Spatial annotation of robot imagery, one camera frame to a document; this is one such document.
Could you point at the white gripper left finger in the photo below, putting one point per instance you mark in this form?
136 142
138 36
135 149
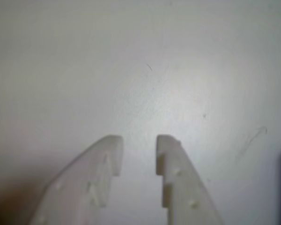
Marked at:
84 187

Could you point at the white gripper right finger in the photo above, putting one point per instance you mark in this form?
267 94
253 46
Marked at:
185 187

